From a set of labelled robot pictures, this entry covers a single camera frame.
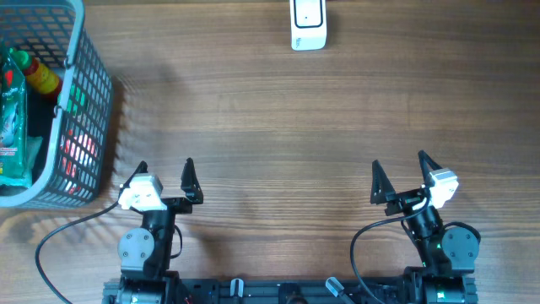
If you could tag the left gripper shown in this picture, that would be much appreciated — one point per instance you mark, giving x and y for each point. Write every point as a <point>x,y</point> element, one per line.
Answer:
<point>190,187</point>

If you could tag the red tissue packet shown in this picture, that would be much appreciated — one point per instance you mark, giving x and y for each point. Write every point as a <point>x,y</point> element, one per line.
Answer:
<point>78,161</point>

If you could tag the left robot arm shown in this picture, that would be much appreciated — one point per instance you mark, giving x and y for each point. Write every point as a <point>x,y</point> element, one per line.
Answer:
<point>146,251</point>

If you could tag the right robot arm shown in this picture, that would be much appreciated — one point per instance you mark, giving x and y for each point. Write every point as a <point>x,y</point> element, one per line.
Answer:
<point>447,250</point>

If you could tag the white barcode scanner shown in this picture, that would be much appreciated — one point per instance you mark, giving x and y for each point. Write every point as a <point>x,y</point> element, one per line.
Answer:
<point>308,23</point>

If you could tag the green lid jar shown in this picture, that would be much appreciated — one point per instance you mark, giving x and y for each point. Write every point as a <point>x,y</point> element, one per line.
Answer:
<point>77,103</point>

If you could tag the red yellow sauce bottle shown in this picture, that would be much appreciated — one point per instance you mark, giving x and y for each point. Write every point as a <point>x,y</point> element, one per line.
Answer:
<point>41,78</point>

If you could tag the grey plastic mesh basket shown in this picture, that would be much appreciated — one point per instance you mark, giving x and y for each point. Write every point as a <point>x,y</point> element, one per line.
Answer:
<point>53,32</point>

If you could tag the teal wipes packet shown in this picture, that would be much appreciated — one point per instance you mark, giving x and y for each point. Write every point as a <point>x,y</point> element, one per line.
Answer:
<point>32,150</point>

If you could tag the green 3M gloves packet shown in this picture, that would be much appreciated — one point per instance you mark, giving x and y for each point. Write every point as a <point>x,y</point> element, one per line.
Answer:
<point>15,170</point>

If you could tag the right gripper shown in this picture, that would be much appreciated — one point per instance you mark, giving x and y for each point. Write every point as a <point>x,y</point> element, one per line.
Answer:
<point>382,192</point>

